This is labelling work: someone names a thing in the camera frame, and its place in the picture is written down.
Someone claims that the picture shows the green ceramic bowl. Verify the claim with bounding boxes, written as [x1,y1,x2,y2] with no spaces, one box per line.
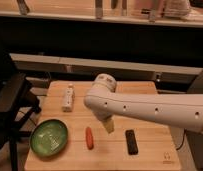
[30,119,68,157]

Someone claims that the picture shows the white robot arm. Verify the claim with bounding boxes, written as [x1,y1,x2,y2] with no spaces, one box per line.
[84,74,203,134]

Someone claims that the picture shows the black remote control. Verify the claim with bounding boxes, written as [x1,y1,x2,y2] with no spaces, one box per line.
[125,130,138,155]

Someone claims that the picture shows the white bottle lying down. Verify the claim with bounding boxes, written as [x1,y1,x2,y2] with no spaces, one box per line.
[62,84,75,112]

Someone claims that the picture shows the black chair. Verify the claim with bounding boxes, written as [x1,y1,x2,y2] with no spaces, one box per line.
[0,50,41,171]

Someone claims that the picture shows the black cable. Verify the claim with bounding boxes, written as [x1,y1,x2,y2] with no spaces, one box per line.
[175,130,186,151]

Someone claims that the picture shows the grey bench rail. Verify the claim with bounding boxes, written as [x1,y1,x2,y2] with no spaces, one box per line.
[10,53,202,84]

